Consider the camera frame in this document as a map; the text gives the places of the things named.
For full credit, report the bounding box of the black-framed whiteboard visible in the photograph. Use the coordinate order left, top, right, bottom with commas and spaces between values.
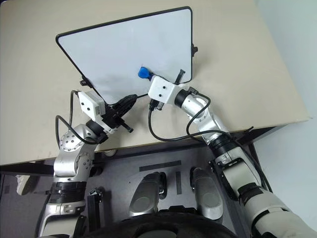
55, 6, 194, 105

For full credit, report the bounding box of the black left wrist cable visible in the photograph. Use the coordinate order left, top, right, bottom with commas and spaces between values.
54, 89, 107, 145

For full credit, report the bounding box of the short black tape strip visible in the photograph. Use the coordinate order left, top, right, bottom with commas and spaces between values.
175, 170, 183, 196

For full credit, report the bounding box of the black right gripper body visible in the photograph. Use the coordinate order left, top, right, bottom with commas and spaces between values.
147, 99, 166, 113

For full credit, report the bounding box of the silver robot foot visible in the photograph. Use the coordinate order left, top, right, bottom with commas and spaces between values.
128, 171, 167, 220
189, 167, 224, 221

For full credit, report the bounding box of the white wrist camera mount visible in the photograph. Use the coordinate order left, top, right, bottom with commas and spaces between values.
77, 90, 122, 135
147, 76, 184, 106

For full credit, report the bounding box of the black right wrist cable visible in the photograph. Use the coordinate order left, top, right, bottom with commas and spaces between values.
147, 92, 212, 142

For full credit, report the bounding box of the long black tape strip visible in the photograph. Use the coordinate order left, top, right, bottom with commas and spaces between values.
139, 160, 182, 173

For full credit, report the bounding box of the silver left robot foot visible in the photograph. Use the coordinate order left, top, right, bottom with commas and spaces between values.
128, 171, 167, 220

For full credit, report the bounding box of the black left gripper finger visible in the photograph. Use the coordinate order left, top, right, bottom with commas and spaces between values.
108, 93, 137, 111
114, 97, 138, 118

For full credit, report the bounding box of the black aluminium profile bar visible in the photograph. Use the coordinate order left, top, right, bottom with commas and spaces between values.
86, 187, 104, 232

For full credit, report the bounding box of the black right forearm cable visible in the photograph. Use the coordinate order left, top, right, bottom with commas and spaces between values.
232, 125, 274, 194

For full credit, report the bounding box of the silver right robot foot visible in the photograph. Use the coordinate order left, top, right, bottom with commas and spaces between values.
189, 167, 224, 221

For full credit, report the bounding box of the white shoe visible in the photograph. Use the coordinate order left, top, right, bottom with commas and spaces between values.
15, 174, 33, 197

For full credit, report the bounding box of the black table frame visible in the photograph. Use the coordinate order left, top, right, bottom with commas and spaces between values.
0, 125, 278, 176

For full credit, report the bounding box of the black rounded robot torso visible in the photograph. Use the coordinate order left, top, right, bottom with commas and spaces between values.
83, 210, 250, 238

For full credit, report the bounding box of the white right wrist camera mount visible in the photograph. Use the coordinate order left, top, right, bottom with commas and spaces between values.
147, 76, 184, 106

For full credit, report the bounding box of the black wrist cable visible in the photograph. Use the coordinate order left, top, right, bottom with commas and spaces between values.
54, 89, 107, 145
147, 92, 212, 142

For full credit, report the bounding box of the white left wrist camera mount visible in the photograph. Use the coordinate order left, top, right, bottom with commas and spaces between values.
77, 90, 122, 135

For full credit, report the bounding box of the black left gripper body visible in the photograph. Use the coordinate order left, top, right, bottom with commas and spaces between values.
102, 105, 135, 134

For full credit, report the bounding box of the blue whiteboard eraser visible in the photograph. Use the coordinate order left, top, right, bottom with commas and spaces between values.
137, 66, 152, 80

